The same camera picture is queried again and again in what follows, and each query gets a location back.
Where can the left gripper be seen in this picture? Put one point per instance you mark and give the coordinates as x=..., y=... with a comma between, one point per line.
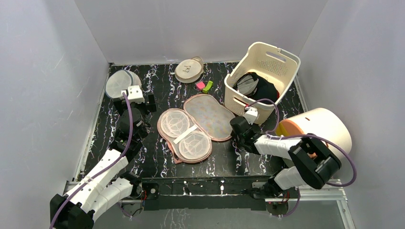
x=149, y=108

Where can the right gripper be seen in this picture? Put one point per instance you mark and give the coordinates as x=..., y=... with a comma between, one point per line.
x=239, y=123

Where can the floral mesh laundry bag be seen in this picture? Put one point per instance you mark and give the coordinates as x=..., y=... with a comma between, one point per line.
x=191, y=131

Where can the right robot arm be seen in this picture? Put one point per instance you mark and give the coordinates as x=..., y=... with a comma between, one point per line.
x=313, y=162

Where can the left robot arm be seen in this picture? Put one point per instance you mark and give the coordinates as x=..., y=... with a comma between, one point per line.
x=99, y=190

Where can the white mesh round laundry bag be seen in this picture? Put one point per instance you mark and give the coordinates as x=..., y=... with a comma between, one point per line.
x=119, y=81

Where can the cream plastic laundry basket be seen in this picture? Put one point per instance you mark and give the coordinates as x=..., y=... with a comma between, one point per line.
x=274, y=64

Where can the black clothing in basket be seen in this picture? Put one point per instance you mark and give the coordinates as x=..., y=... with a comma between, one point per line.
x=264, y=90

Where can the green block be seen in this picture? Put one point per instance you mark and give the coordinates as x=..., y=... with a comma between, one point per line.
x=207, y=87

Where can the round beige zip pouch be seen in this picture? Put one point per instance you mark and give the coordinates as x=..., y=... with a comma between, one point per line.
x=190, y=70

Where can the pink block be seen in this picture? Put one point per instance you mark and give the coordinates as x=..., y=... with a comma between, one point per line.
x=200, y=85

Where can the white drum with orange lid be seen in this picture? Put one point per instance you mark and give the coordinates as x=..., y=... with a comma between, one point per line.
x=321, y=122

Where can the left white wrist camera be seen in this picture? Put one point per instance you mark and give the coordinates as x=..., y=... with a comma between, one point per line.
x=134, y=94

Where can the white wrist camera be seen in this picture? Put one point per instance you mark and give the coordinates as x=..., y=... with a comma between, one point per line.
x=250, y=114
x=134, y=94

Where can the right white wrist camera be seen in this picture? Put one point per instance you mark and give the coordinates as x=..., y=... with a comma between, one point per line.
x=250, y=114

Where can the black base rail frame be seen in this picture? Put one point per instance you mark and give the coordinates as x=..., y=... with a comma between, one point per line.
x=217, y=193

